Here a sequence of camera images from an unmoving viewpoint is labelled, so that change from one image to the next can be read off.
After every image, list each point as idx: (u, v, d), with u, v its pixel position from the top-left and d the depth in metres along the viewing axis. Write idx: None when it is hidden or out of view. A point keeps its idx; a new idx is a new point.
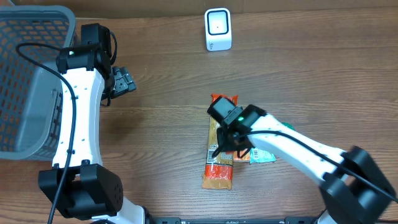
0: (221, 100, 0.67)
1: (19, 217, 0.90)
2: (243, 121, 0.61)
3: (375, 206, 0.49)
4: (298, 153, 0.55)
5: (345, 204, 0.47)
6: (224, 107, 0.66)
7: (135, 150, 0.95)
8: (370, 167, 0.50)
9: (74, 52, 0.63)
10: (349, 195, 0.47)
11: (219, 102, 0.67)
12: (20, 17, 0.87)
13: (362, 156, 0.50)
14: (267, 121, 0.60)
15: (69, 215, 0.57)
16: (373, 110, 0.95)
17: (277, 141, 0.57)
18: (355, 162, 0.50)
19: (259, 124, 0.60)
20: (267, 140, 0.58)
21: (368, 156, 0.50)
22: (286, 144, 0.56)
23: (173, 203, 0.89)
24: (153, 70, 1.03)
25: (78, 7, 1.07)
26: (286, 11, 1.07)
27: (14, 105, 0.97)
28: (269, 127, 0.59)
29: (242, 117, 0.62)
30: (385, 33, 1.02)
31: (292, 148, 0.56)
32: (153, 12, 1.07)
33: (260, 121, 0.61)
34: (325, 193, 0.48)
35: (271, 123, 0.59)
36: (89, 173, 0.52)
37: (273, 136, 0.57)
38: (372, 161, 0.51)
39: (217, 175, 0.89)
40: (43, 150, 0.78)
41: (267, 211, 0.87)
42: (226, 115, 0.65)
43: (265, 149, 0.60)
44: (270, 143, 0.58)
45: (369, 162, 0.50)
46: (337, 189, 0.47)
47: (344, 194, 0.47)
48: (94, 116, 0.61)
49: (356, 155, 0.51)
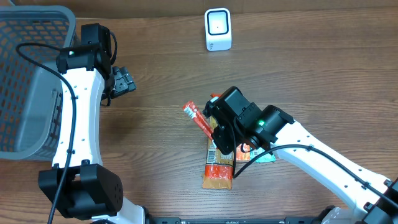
0: (234, 93, 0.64)
1: (19, 217, 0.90)
2: (265, 125, 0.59)
3: None
4: (334, 175, 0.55)
5: None
6: (239, 104, 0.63)
7: (135, 150, 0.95)
8: None
9: (74, 52, 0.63)
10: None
11: (231, 96, 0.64)
12: (20, 17, 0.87)
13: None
14: (295, 131, 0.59)
15: (69, 215, 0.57)
16: (374, 110, 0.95)
17: (310, 160, 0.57)
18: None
19: (286, 133, 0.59)
20: (298, 157, 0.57)
21: None
22: (321, 163, 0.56)
23: (173, 203, 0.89)
24: (153, 70, 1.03)
25: (78, 7, 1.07)
26: (286, 11, 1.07)
27: (14, 105, 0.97)
28: (298, 140, 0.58)
29: (263, 120, 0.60)
30: (385, 33, 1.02)
31: (326, 168, 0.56)
32: (153, 12, 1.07)
33: (286, 127, 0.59)
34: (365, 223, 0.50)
35: (300, 134, 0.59)
36: (89, 173, 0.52)
37: (303, 150, 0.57)
38: None
39: (217, 175, 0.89)
40: (43, 150, 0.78)
41: (267, 211, 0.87)
42: (241, 112, 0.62)
43: (294, 162, 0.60)
44: (303, 160, 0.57)
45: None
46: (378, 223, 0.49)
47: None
48: (94, 116, 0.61)
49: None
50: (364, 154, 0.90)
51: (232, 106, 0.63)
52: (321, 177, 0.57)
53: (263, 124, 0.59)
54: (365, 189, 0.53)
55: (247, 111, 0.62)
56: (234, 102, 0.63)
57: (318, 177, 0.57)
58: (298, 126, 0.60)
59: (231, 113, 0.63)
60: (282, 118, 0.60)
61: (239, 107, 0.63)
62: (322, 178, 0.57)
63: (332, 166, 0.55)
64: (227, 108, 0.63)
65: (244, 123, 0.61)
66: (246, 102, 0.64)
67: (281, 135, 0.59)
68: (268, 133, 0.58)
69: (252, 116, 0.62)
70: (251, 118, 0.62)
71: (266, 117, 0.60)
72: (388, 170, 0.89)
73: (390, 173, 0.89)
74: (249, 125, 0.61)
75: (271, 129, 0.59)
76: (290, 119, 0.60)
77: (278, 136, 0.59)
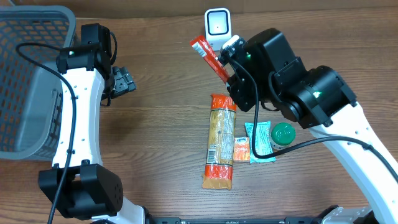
0: (277, 38, 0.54)
1: (20, 217, 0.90)
2: (320, 98, 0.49)
3: None
4: (384, 182, 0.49)
5: None
6: (281, 56, 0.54)
7: (135, 150, 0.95)
8: None
9: (74, 52, 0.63)
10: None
11: (275, 42, 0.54)
12: (20, 17, 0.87)
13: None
14: (357, 119, 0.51)
15: (69, 215, 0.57)
16: (373, 110, 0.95)
17: (364, 160, 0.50)
18: None
19: (346, 120, 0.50)
20: (351, 152, 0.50)
21: None
22: (374, 166, 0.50)
23: (173, 203, 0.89)
24: (153, 70, 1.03)
25: (78, 7, 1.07)
26: (286, 11, 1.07)
27: (14, 105, 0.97)
28: (356, 132, 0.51)
29: (320, 92, 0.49)
30: (385, 33, 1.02)
31: (378, 174, 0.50)
32: (153, 12, 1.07)
33: (345, 109, 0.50)
34: None
35: (360, 125, 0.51)
36: (89, 173, 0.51)
37: (360, 148, 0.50)
38: None
39: (217, 175, 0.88)
40: (43, 149, 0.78)
41: (267, 211, 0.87)
42: (282, 68, 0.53)
43: (337, 152, 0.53)
44: (354, 156, 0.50)
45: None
46: None
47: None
48: (94, 116, 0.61)
49: None
50: None
51: (272, 55, 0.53)
52: (364, 180, 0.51)
53: (317, 93, 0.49)
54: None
55: (287, 66, 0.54)
56: (275, 51, 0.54)
57: (359, 175, 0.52)
58: (359, 111, 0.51)
59: (268, 63, 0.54)
60: (342, 92, 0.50)
61: (281, 61, 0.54)
62: (362, 178, 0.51)
63: (384, 172, 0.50)
64: (265, 55, 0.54)
65: (282, 81, 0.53)
66: (290, 55, 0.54)
67: (337, 121, 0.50)
68: (319, 107, 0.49)
69: (291, 73, 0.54)
70: (290, 75, 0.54)
71: (321, 83, 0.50)
72: None
73: None
74: (285, 84, 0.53)
75: (324, 102, 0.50)
76: (352, 99, 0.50)
77: (333, 119, 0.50)
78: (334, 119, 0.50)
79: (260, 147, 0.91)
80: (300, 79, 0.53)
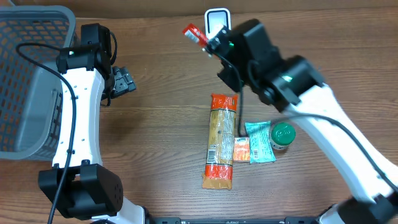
0: (259, 26, 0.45)
1: (20, 217, 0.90)
2: (291, 83, 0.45)
3: None
4: (354, 157, 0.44)
5: None
6: (262, 43, 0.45)
7: (135, 150, 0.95)
8: None
9: (74, 52, 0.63)
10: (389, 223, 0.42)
11: (255, 29, 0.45)
12: (20, 18, 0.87)
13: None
14: (324, 97, 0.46)
15: (69, 215, 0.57)
16: (373, 110, 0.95)
17: (332, 135, 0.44)
18: None
19: (313, 98, 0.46)
20: (318, 128, 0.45)
21: None
22: (343, 141, 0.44)
23: (173, 203, 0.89)
24: (153, 70, 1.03)
25: (78, 7, 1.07)
26: (286, 11, 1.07)
27: (14, 105, 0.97)
28: (323, 110, 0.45)
29: (291, 77, 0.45)
30: (385, 33, 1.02)
31: (347, 148, 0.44)
32: (153, 12, 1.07)
33: (313, 91, 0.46)
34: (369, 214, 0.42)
35: (328, 102, 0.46)
36: (89, 173, 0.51)
37: (328, 124, 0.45)
38: None
39: (217, 175, 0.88)
40: (43, 149, 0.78)
41: (267, 211, 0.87)
42: (260, 55, 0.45)
43: (307, 129, 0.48)
44: (323, 133, 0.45)
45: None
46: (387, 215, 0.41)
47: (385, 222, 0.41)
48: (94, 116, 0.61)
49: None
50: None
51: (252, 44, 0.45)
52: (334, 155, 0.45)
53: (289, 79, 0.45)
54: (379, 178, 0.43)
55: (267, 53, 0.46)
56: (255, 40, 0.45)
57: (328, 149, 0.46)
58: (328, 92, 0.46)
59: (246, 51, 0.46)
60: (311, 77, 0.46)
61: (260, 48, 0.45)
62: (336, 158, 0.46)
63: (353, 147, 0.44)
64: (246, 44, 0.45)
65: (260, 69, 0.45)
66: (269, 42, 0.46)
67: (305, 101, 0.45)
68: (291, 93, 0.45)
69: (272, 60, 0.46)
70: (270, 62, 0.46)
71: (292, 69, 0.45)
72: None
73: None
74: (265, 71, 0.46)
75: (295, 87, 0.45)
76: (320, 82, 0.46)
77: (301, 99, 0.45)
78: (303, 99, 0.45)
79: (260, 147, 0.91)
80: (278, 66, 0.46)
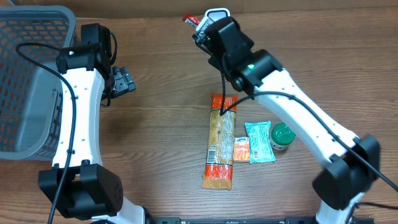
0: (230, 25, 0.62)
1: (19, 217, 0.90)
2: (254, 70, 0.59)
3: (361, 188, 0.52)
4: (310, 125, 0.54)
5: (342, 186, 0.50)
6: (233, 39, 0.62)
7: (135, 150, 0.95)
8: (374, 155, 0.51)
9: (74, 52, 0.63)
10: (346, 181, 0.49)
11: (227, 28, 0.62)
12: (20, 18, 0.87)
13: (373, 145, 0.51)
14: (282, 79, 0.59)
15: (69, 215, 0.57)
16: (374, 110, 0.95)
17: (291, 109, 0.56)
18: (363, 148, 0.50)
19: (274, 79, 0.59)
20: (280, 104, 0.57)
21: (376, 143, 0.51)
22: (300, 112, 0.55)
23: (173, 203, 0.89)
24: (153, 70, 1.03)
25: (78, 7, 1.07)
26: (286, 11, 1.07)
27: (14, 105, 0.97)
28: (282, 89, 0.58)
29: (254, 65, 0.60)
30: (385, 33, 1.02)
31: (303, 117, 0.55)
32: (153, 12, 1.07)
33: (275, 74, 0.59)
34: (328, 174, 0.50)
35: (286, 83, 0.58)
36: (89, 173, 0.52)
37: (286, 99, 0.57)
38: (377, 150, 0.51)
39: (217, 175, 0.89)
40: (43, 149, 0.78)
41: (267, 211, 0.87)
42: (232, 49, 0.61)
43: (274, 109, 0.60)
44: (283, 108, 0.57)
45: (376, 150, 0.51)
46: (341, 172, 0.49)
47: (342, 180, 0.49)
48: (94, 116, 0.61)
49: (364, 142, 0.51)
50: None
51: (224, 40, 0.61)
52: (296, 126, 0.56)
53: (252, 68, 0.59)
54: (333, 141, 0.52)
55: (238, 46, 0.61)
56: (227, 36, 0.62)
57: (290, 122, 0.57)
58: (285, 74, 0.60)
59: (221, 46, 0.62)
60: (272, 64, 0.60)
61: (231, 43, 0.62)
62: (298, 129, 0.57)
63: (308, 117, 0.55)
64: (221, 40, 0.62)
65: (232, 60, 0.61)
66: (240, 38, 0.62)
67: (267, 83, 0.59)
68: (254, 76, 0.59)
69: (242, 53, 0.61)
70: (240, 54, 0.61)
71: (256, 60, 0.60)
72: (389, 170, 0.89)
73: (390, 173, 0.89)
74: (236, 63, 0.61)
75: (259, 73, 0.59)
76: (279, 67, 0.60)
77: (263, 82, 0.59)
78: (265, 82, 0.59)
79: (260, 147, 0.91)
80: (247, 58, 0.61)
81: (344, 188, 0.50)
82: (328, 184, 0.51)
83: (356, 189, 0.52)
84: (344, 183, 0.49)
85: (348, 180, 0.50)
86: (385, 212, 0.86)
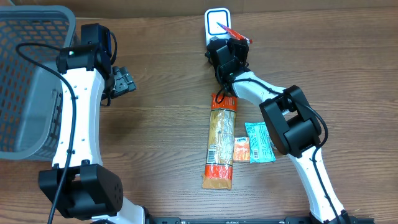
0: (226, 47, 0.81)
1: (19, 217, 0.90)
2: (232, 75, 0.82)
3: (299, 129, 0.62)
4: (257, 89, 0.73)
5: (273, 119, 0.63)
6: (227, 57, 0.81)
7: (135, 150, 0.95)
8: (303, 100, 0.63)
9: (74, 52, 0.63)
10: (277, 115, 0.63)
11: (223, 49, 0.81)
12: (20, 17, 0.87)
13: (299, 92, 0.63)
14: (247, 73, 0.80)
15: (69, 215, 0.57)
16: (374, 110, 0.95)
17: (247, 84, 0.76)
18: (290, 93, 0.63)
19: (242, 74, 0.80)
20: (241, 83, 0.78)
21: (301, 91, 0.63)
22: (254, 86, 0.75)
23: (173, 203, 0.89)
24: (153, 70, 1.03)
25: (78, 7, 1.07)
26: (286, 11, 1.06)
27: (14, 105, 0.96)
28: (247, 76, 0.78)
29: (232, 72, 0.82)
30: (385, 33, 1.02)
31: (254, 87, 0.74)
32: (153, 12, 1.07)
33: (247, 73, 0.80)
34: (263, 111, 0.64)
35: (249, 74, 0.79)
36: (89, 173, 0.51)
37: (246, 82, 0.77)
38: (303, 96, 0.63)
39: (217, 175, 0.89)
40: (43, 149, 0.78)
41: (267, 211, 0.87)
42: (224, 63, 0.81)
43: (242, 92, 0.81)
44: (243, 85, 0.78)
45: (303, 96, 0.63)
46: (270, 106, 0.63)
47: (273, 114, 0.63)
48: (94, 116, 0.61)
49: (293, 90, 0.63)
50: (364, 154, 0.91)
51: (220, 57, 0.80)
52: (252, 95, 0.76)
53: (232, 74, 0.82)
54: (270, 94, 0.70)
55: (229, 61, 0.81)
56: (222, 55, 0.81)
57: (251, 96, 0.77)
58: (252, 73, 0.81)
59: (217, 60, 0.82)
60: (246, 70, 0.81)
61: (226, 58, 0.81)
62: (255, 100, 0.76)
63: (257, 86, 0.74)
64: (217, 57, 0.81)
65: (222, 68, 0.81)
66: (232, 56, 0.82)
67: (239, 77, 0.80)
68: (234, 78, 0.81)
69: (231, 66, 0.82)
70: (229, 67, 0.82)
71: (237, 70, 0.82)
72: (389, 170, 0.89)
73: (390, 173, 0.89)
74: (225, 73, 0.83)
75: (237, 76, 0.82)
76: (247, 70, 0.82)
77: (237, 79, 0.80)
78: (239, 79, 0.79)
79: (260, 147, 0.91)
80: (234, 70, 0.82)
81: (278, 122, 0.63)
82: (268, 122, 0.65)
83: (294, 127, 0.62)
84: (277, 117, 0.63)
85: (280, 115, 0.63)
86: (386, 211, 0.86)
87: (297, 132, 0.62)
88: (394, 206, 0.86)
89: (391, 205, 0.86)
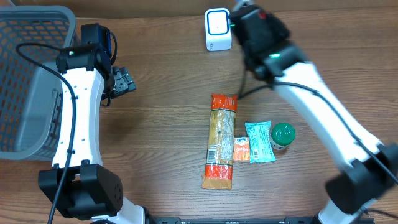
0: (255, 14, 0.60)
1: (19, 217, 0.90)
2: (277, 56, 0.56)
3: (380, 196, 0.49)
4: (333, 125, 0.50)
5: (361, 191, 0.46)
6: (260, 27, 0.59)
7: (135, 150, 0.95)
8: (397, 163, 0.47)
9: (74, 52, 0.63)
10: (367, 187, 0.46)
11: (252, 15, 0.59)
12: (20, 17, 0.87)
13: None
14: (306, 73, 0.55)
15: (69, 215, 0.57)
16: (373, 110, 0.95)
17: (313, 106, 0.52)
18: (387, 157, 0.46)
19: (298, 73, 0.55)
20: (300, 97, 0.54)
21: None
22: (322, 110, 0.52)
23: (173, 203, 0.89)
24: (153, 70, 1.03)
25: (78, 7, 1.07)
26: (286, 11, 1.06)
27: (14, 105, 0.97)
28: (306, 84, 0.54)
29: (275, 52, 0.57)
30: (385, 33, 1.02)
31: (324, 116, 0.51)
32: (153, 12, 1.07)
33: (296, 67, 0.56)
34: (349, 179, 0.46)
35: (310, 80, 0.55)
36: (89, 173, 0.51)
37: (310, 94, 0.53)
38: None
39: (217, 175, 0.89)
40: (43, 149, 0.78)
41: (267, 211, 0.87)
42: (257, 37, 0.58)
43: (306, 106, 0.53)
44: (305, 102, 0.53)
45: None
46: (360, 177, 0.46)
47: (363, 185, 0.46)
48: (94, 115, 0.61)
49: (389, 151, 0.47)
50: None
51: (249, 27, 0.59)
52: (315, 122, 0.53)
53: (276, 56, 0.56)
54: (355, 144, 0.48)
55: (262, 35, 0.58)
56: (252, 23, 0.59)
57: (314, 122, 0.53)
58: (310, 70, 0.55)
59: (246, 33, 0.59)
60: (296, 56, 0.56)
61: (256, 30, 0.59)
62: (318, 128, 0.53)
63: (330, 116, 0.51)
64: (245, 28, 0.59)
65: (254, 45, 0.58)
66: (265, 27, 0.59)
67: (290, 74, 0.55)
68: (274, 63, 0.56)
69: (267, 42, 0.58)
70: (264, 44, 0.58)
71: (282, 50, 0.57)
72: None
73: None
74: (258, 51, 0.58)
75: (282, 61, 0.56)
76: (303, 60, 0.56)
77: (286, 73, 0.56)
78: (288, 73, 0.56)
79: (260, 147, 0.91)
80: (272, 46, 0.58)
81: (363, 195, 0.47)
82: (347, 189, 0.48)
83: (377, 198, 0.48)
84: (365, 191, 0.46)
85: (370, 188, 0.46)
86: (386, 211, 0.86)
87: (362, 195, 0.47)
88: (394, 206, 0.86)
89: (391, 204, 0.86)
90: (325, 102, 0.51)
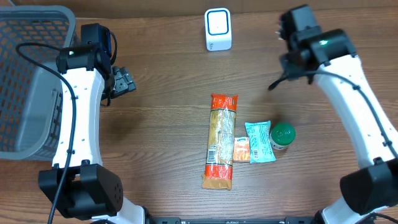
0: (306, 10, 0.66)
1: (19, 217, 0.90)
2: (326, 43, 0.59)
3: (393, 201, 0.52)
4: (367, 121, 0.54)
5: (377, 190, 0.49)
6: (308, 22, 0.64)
7: (135, 150, 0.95)
8: None
9: (74, 52, 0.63)
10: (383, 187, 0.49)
11: (301, 11, 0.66)
12: (20, 18, 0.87)
13: None
14: (352, 65, 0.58)
15: (69, 215, 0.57)
16: None
17: (351, 98, 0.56)
18: None
19: (343, 65, 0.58)
20: (338, 89, 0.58)
21: None
22: (359, 105, 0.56)
23: (173, 203, 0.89)
24: (153, 70, 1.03)
25: (78, 7, 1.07)
26: None
27: (14, 105, 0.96)
28: (349, 76, 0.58)
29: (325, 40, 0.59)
30: (385, 33, 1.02)
31: (360, 110, 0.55)
32: (153, 12, 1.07)
33: (344, 58, 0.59)
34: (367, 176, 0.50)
35: (355, 72, 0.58)
36: (89, 173, 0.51)
37: (350, 88, 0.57)
38: None
39: (217, 175, 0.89)
40: (43, 149, 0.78)
41: (267, 211, 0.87)
42: (305, 30, 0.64)
43: (343, 98, 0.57)
44: (342, 96, 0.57)
45: None
46: (380, 176, 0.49)
47: (380, 185, 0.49)
48: (94, 115, 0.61)
49: None
50: None
51: (296, 20, 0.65)
52: (347, 115, 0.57)
53: (324, 43, 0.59)
54: (384, 145, 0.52)
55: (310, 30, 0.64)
56: (300, 17, 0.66)
57: (347, 115, 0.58)
58: (356, 61, 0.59)
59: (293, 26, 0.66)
60: (344, 46, 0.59)
61: (303, 25, 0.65)
62: (348, 120, 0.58)
63: (367, 111, 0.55)
64: (292, 24, 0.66)
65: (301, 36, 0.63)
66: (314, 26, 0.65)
67: (334, 64, 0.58)
68: (322, 51, 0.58)
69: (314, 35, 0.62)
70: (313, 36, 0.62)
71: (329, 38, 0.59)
72: None
73: None
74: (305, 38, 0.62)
75: (329, 48, 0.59)
76: (352, 51, 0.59)
77: (332, 61, 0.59)
78: (333, 62, 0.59)
79: (260, 147, 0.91)
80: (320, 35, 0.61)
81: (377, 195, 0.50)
82: (362, 185, 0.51)
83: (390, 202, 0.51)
84: (380, 191, 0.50)
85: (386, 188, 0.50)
86: (386, 211, 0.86)
87: (379, 194, 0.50)
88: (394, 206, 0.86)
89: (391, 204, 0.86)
90: (364, 98, 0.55)
